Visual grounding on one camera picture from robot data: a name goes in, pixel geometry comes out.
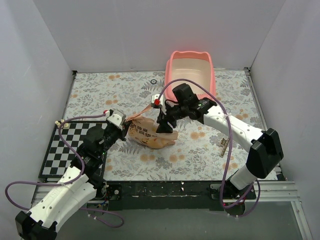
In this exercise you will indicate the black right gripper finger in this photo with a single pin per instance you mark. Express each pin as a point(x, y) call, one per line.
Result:
point(163, 127)
point(172, 124)

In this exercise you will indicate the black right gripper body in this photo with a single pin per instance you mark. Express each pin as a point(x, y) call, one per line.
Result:
point(166, 116)

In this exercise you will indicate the orange cat litter bag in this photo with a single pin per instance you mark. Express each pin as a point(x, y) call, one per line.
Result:
point(143, 131)

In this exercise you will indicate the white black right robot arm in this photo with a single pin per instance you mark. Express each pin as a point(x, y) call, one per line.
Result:
point(263, 146)

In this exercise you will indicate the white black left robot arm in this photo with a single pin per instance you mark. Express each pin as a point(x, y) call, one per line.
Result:
point(76, 187)

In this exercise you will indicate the pink cat litter box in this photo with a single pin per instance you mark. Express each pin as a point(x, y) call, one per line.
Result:
point(192, 65)

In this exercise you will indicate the floral patterned table mat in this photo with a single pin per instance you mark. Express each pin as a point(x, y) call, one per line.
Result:
point(195, 139)

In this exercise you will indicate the cream chess pieces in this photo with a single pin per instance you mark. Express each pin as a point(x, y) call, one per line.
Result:
point(59, 122)

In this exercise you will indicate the small brown label strip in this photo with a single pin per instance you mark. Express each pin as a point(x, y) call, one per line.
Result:
point(224, 143)

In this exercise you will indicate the black white chessboard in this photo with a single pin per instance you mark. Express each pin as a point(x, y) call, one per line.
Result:
point(58, 156)

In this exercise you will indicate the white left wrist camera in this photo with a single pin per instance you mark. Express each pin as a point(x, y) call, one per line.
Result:
point(116, 118)

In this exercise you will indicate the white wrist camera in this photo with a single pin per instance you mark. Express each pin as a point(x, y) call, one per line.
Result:
point(158, 102)
point(116, 118)

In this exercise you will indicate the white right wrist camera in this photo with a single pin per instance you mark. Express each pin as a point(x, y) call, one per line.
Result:
point(158, 102)

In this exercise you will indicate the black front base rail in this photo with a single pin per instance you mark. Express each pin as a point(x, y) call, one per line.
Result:
point(161, 195)

